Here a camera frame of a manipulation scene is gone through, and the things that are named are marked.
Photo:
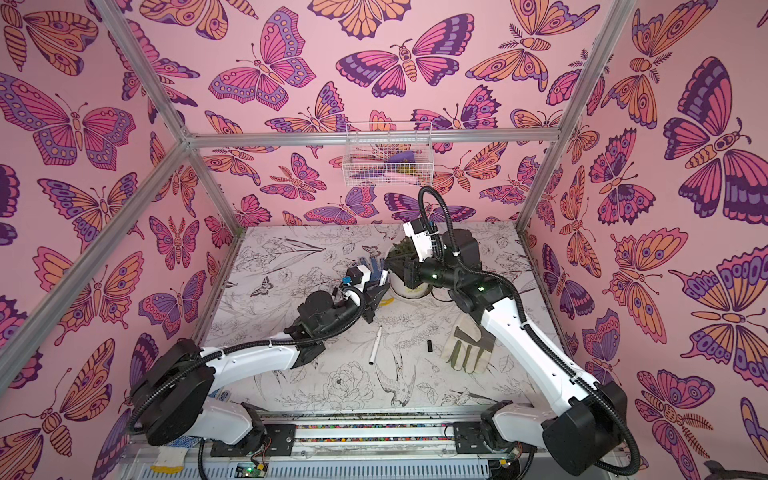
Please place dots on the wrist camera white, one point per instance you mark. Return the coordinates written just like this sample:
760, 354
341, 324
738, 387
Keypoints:
425, 238
354, 280

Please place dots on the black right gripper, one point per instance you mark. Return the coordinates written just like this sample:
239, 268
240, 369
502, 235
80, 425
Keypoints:
405, 264

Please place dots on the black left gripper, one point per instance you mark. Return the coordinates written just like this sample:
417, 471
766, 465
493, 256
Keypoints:
370, 305

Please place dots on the white wire wall basket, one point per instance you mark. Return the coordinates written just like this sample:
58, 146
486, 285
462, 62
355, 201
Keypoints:
388, 163

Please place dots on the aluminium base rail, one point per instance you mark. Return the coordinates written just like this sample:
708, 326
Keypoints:
411, 445

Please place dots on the aluminium frame post left rear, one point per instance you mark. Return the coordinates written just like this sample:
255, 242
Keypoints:
120, 30

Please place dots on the blue dotted knit glove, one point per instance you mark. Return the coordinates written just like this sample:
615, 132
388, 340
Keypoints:
374, 270

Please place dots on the aluminium frame post right rear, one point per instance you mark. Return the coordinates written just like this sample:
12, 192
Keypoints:
602, 49

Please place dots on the aluminium frame horizontal bar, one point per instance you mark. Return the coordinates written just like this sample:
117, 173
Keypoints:
404, 136

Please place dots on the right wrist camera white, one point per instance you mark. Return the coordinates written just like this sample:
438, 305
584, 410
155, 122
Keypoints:
425, 238

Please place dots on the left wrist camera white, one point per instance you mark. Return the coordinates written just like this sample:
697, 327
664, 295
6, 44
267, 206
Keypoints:
354, 280

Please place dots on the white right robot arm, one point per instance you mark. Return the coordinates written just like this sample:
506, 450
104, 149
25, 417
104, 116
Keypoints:
585, 425

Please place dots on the white potted green plant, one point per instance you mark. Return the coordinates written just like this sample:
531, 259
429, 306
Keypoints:
402, 263

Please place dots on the beige leather work glove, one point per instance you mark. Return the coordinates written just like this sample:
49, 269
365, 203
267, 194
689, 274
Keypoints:
469, 347

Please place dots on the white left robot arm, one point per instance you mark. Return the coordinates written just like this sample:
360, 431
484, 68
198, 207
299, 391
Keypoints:
173, 398

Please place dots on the aluminium frame post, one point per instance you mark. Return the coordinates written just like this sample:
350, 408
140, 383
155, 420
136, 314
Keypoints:
120, 30
602, 49

